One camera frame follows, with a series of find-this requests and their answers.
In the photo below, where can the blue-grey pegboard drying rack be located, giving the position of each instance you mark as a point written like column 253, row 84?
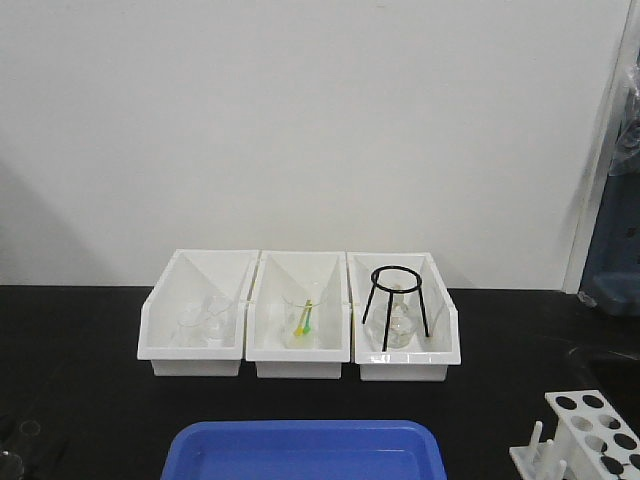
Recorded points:
column 610, row 279

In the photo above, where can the white test tube rack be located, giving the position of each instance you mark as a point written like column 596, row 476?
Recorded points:
column 591, row 441

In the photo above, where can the middle white storage bin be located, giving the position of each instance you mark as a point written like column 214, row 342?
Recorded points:
column 281, row 275

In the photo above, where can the white storage bin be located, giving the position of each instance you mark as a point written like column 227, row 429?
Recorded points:
column 424, row 359
column 281, row 275
column 190, row 276

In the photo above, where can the glass flask under tripod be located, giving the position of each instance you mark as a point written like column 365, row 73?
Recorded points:
column 391, row 325

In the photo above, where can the right white storage bin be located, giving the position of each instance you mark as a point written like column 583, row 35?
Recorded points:
column 424, row 359

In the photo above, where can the glassware in left bin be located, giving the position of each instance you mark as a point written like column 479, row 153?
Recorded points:
column 204, row 323

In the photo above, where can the left white storage bin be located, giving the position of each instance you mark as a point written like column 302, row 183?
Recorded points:
column 190, row 276

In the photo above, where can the blue plastic tray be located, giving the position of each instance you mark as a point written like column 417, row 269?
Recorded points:
column 304, row 449

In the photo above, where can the black lab sink basin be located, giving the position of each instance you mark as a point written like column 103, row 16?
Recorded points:
column 615, row 372

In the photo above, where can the plastic bag of pegs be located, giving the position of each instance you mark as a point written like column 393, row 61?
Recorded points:
column 625, row 159

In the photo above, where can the glass beaker on counter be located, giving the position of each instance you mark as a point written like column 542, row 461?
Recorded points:
column 11, row 466

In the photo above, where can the black wire tripod stand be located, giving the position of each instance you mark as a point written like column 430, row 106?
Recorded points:
column 388, row 280

